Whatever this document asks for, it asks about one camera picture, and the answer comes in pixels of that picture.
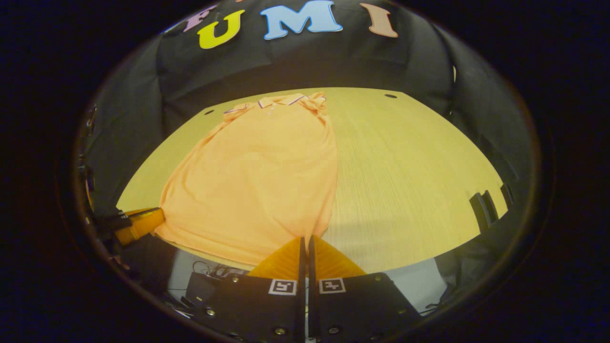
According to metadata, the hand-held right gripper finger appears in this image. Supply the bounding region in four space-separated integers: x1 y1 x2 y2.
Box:
308 235 422 343
183 236 305 343

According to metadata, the orange T-shirt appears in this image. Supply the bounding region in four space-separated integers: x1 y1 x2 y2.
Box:
153 92 340 266

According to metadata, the black table clamp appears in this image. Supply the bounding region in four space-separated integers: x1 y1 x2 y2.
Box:
469 190 499 232

